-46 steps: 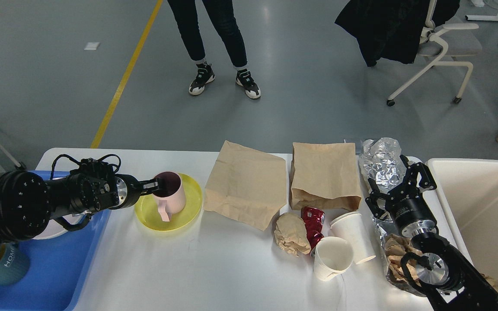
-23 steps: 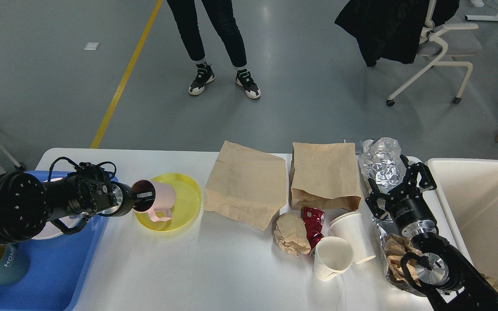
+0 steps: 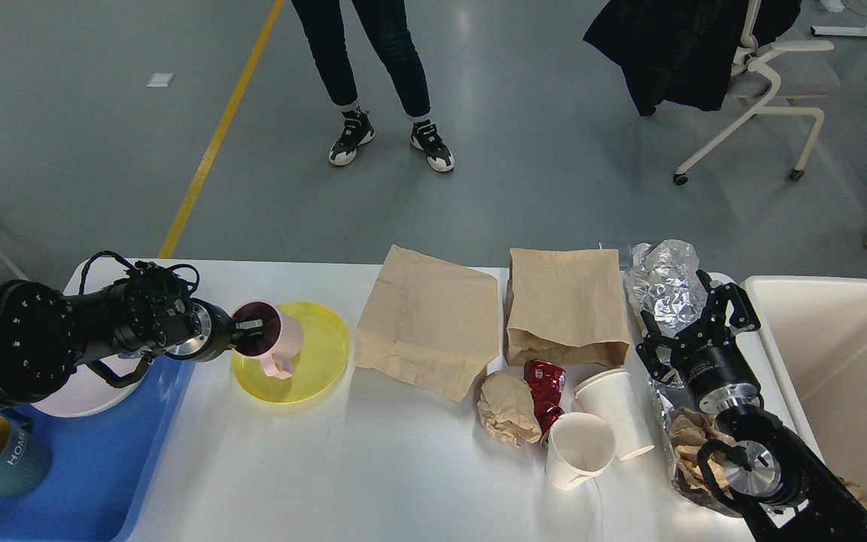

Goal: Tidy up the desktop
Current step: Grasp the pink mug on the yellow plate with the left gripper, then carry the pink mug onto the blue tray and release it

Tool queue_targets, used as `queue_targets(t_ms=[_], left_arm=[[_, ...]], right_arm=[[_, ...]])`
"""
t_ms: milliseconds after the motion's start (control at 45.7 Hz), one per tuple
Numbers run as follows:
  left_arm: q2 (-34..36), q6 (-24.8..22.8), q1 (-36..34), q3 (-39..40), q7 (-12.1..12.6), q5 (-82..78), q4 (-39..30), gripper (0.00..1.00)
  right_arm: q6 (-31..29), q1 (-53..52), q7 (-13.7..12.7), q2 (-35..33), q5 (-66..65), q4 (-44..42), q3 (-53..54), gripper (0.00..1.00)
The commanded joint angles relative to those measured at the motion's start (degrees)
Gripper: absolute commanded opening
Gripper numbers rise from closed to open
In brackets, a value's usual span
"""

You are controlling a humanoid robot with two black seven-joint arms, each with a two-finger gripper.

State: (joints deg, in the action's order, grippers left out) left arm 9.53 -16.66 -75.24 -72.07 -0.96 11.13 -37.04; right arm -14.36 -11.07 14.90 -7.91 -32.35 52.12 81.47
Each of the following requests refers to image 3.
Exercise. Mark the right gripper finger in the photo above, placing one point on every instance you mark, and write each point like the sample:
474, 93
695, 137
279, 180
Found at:
648, 352
727, 312

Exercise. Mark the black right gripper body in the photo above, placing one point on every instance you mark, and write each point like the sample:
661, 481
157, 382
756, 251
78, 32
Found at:
717, 377

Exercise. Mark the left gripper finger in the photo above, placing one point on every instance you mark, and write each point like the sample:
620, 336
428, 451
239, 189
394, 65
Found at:
250, 327

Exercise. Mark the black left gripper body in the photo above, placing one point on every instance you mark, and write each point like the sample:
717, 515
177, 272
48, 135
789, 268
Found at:
213, 334

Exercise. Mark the pink ribbed mug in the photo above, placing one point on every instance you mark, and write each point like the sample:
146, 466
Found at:
278, 346

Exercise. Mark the yellow plastic plate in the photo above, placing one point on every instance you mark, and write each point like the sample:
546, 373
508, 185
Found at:
320, 361

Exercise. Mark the teal mug yellow inside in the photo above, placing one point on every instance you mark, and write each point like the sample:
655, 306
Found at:
24, 459

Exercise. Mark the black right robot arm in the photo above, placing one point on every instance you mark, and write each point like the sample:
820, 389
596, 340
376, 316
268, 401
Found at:
768, 475

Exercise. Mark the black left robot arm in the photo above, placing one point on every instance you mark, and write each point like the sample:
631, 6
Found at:
117, 332

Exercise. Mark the foil bag with paper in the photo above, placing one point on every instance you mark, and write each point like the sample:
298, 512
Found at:
684, 431

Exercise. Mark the lying white paper cup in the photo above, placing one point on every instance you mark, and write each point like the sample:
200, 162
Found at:
610, 395

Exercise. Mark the crumpled aluminium foil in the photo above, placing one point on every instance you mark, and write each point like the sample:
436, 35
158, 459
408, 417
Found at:
661, 279

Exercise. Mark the right brown paper bag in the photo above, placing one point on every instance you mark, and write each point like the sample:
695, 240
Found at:
565, 307

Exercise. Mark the brown paper bag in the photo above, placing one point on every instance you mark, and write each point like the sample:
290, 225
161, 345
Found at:
565, 307
430, 323

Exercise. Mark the white plastic bin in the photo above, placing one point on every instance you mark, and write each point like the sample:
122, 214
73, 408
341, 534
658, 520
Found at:
814, 330

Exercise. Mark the crushed red can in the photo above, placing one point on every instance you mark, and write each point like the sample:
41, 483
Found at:
546, 382

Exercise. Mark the upright white paper cup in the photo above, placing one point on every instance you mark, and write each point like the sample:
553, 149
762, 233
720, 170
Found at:
580, 446

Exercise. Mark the white pink plate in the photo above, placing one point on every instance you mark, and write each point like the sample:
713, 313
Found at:
84, 394

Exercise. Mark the crumpled brown paper ball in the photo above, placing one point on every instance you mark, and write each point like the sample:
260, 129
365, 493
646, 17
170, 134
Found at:
506, 409

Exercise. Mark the blue plastic tray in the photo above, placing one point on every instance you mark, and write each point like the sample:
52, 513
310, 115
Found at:
102, 464

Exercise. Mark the left brown paper bag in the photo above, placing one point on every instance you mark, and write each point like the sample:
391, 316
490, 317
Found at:
430, 323

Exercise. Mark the white office chair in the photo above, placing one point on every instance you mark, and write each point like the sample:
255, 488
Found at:
773, 92

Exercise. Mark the black jacket on chair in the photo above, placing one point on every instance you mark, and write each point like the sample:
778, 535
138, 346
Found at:
671, 51

